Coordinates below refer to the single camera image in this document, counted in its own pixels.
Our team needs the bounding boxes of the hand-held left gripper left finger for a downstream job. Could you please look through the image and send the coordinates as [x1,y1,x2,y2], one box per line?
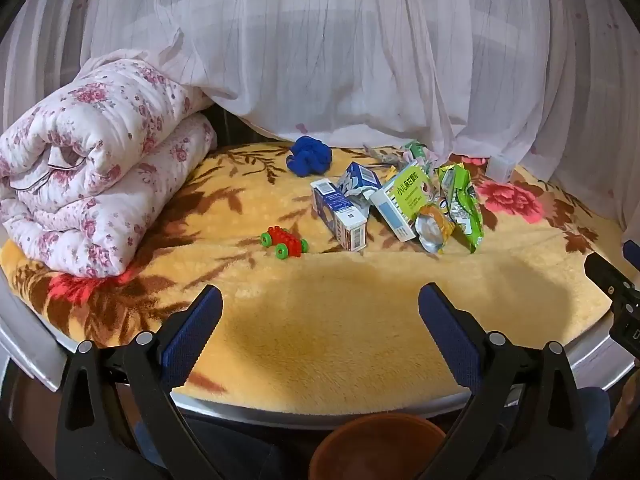
[54,284,236,480]

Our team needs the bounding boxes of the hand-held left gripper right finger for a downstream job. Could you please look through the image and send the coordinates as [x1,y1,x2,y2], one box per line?
[418,283,588,480]

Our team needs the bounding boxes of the brown plastic bucket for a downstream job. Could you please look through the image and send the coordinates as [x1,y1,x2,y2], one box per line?
[308,412,448,480]

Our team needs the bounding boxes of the green pink paper wrapper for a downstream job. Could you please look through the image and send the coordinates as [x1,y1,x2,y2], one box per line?
[400,140,438,173]

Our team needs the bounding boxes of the person's right forearm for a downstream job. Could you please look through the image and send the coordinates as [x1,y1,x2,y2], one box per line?
[606,360,640,441]

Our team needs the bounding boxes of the person's right leg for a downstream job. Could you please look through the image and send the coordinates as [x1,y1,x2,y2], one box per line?
[500,385,613,480]

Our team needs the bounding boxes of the person's leg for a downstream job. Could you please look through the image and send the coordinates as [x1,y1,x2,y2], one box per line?
[500,385,613,480]
[135,407,323,480]

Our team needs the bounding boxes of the orange silver snack bag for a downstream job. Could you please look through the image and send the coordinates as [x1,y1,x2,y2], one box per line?
[415,204,457,254]

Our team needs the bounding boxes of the yellow floral blanket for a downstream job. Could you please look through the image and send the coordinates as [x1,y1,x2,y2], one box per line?
[0,142,628,403]

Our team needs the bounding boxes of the green snack bag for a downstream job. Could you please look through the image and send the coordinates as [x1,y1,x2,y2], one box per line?
[437,162,485,254]

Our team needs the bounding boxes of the person's left leg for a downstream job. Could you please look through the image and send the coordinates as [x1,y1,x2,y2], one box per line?
[135,407,323,480]

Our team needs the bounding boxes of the red green toy car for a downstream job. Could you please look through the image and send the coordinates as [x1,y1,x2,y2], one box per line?
[260,226,309,259]

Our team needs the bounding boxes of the green white medicine box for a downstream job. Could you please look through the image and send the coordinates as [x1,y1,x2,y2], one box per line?
[369,160,436,242]

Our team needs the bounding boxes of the small white box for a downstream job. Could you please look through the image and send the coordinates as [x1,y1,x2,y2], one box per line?
[489,156,516,182]

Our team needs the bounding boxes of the blue white medicine box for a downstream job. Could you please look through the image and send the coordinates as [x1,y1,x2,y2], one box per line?
[310,178,368,252]

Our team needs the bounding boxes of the crushed blue white carton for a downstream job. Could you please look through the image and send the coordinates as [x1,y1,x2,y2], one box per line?
[336,161,397,211]

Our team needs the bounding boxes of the crumpled silver milk pouch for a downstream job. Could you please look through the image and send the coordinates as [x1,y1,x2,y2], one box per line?
[364,144,405,168]

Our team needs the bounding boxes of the folded floral quilt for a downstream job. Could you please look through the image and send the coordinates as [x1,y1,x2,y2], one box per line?
[0,49,218,279]

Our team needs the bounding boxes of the crumpled blue cloth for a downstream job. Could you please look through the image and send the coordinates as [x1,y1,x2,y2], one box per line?
[286,135,333,178]

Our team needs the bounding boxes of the white sheer curtain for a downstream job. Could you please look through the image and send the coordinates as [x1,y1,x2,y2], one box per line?
[0,0,640,231]

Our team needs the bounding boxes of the grey bed frame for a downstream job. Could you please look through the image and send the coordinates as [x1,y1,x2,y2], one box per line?
[0,280,640,431]

